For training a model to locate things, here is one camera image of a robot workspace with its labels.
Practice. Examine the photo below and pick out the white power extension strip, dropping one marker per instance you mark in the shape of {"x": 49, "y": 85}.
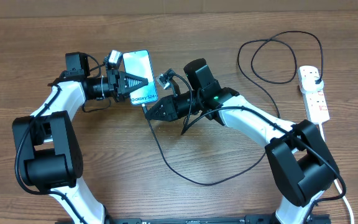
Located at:
{"x": 315, "y": 102}

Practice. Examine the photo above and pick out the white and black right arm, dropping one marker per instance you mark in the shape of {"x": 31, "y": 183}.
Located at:
{"x": 302, "y": 166}

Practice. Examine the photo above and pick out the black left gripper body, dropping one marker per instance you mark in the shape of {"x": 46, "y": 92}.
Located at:
{"x": 113, "y": 85}

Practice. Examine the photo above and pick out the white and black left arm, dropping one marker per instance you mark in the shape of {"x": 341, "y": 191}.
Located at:
{"x": 48, "y": 156}

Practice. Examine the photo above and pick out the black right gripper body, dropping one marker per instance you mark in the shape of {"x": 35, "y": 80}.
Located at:
{"x": 173, "y": 101}

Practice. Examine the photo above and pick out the blue Galaxy smartphone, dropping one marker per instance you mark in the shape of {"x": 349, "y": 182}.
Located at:
{"x": 138, "y": 64}

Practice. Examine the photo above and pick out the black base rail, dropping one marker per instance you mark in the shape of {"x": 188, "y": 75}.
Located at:
{"x": 248, "y": 219}

